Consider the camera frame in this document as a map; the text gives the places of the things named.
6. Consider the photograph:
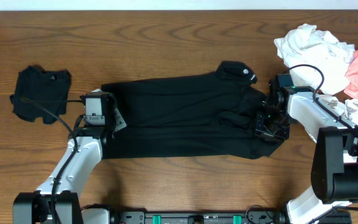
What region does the black mounting rail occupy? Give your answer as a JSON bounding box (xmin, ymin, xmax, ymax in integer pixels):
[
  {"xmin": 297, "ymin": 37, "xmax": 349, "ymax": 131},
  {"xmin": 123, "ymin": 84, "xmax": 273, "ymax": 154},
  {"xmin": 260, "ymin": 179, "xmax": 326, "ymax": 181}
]
[{"xmin": 81, "ymin": 205, "xmax": 291, "ymax": 224}]

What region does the white crumpled garment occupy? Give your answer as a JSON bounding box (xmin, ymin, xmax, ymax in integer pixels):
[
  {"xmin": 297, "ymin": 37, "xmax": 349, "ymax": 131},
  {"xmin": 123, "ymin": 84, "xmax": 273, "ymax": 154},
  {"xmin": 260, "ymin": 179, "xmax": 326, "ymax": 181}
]
[{"xmin": 274, "ymin": 24, "xmax": 356, "ymax": 95}]

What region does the folded black garment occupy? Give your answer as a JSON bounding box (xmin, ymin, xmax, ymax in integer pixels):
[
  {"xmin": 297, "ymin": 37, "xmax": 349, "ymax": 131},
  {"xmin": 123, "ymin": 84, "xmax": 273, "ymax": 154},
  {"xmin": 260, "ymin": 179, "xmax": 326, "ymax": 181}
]
[{"xmin": 9, "ymin": 65, "xmax": 71, "ymax": 124}]

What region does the white fern print garment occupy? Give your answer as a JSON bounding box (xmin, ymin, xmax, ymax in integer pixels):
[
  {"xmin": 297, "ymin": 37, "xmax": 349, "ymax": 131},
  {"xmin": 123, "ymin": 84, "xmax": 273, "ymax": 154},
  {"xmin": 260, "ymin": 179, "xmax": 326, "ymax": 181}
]
[{"xmin": 319, "ymin": 95, "xmax": 358, "ymax": 125}]

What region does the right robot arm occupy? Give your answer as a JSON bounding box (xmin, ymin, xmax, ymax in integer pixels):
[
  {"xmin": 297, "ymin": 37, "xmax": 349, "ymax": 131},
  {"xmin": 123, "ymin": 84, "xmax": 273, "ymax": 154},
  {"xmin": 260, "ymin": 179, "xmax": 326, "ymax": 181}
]
[{"xmin": 246, "ymin": 73, "xmax": 358, "ymax": 223}]

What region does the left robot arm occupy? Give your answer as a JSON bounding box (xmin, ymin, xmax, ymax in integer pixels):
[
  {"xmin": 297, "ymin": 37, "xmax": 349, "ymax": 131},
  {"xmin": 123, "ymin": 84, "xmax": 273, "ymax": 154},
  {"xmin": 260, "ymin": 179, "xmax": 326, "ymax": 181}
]
[{"xmin": 12, "ymin": 90, "xmax": 126, "ymax": 223}]

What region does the black polo shirt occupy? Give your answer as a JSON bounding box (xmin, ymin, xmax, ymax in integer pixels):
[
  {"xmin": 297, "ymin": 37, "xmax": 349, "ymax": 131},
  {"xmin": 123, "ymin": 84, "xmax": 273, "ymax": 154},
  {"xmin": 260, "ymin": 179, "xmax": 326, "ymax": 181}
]
[{"xmin": 102, "ymin": 61, "xmax": 280, "ymax": 159}]

